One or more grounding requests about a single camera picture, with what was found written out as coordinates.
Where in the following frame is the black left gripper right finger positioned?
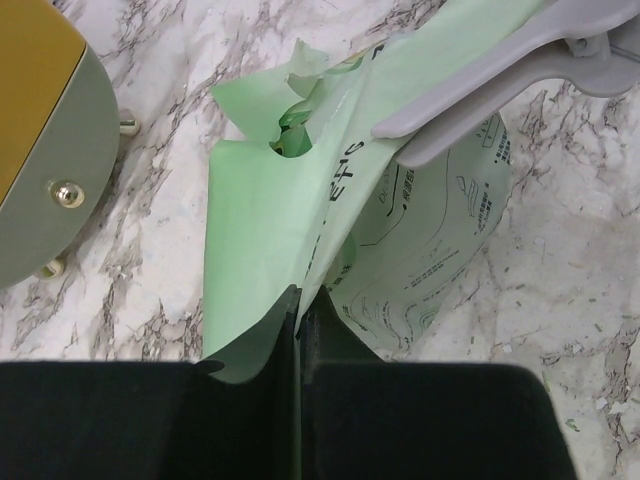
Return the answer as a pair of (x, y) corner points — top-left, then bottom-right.
(300, 291), (570, 479)

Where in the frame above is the cream round drawer cabinet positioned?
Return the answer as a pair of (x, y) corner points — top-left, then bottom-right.
(1, 1), (139, 288)

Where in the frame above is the grey plastic bag clip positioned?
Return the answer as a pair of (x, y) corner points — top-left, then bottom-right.
(371, 0), (639, 169)

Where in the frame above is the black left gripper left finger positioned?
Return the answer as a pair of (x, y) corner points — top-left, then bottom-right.
(1, 286), (300, 479)

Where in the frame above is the green cat litter bag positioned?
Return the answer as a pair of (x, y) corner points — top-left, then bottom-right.
(203, 1), (540, 355)

